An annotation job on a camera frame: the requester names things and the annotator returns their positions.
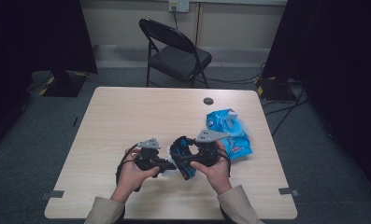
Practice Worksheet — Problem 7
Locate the person's right hand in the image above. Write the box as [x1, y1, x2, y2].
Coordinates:
[190, 141, 233, 196]

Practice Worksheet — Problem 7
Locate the grey tape strip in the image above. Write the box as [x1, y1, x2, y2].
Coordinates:
[39, 189, 65, 201]
[278, 187, 300, 198]

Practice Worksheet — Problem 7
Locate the black curtain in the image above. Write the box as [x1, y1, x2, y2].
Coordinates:
[0, 0, 98, 157]
[262, 0, 371, 200]

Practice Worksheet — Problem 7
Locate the black stand base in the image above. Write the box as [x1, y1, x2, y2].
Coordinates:
[37, 69, 89, 98]
[255, 76, 299, 102]

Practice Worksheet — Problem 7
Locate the blue wet wipe packet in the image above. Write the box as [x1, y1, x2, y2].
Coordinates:
[206, 107, 254, 161]

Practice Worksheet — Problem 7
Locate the right hand-held gripper cable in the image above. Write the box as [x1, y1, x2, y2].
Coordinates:
[216, 147, 233, 166]

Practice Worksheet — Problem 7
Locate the black socket cable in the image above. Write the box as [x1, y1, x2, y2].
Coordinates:
[172, 7, 179, 31]

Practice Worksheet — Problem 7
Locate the blue toy car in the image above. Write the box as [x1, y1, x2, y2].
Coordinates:
[168, 135, 197, 181]

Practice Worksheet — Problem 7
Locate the hand-held gripper cable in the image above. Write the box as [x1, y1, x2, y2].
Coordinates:
[216, 147, 233, 166]
[115, 143, 141, 192]

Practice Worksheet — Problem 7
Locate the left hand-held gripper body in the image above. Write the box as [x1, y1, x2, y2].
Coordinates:
[133, 137, 163, 172]

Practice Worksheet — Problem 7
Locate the left hand-held gripper cable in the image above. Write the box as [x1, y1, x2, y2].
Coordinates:
[115, 143, 141, 192]

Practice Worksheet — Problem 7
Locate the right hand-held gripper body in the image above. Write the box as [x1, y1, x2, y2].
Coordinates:
[190, 129, 231, 168]

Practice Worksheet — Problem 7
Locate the white wall socket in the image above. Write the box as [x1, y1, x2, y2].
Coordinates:
[168, 0, 191, 13]

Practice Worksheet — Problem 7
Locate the person's left hand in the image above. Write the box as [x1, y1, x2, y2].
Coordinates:
[110, 147, 161, 203]

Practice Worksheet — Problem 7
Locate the thin wall conduit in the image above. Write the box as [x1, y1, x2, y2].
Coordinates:
[193, 2, 204, 48]

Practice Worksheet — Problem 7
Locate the black floor cable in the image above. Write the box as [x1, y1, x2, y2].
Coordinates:
[201, 62, 310, 138]

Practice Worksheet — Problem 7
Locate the black folding chair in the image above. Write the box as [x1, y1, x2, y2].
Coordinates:
[138, 18, 213, 89]

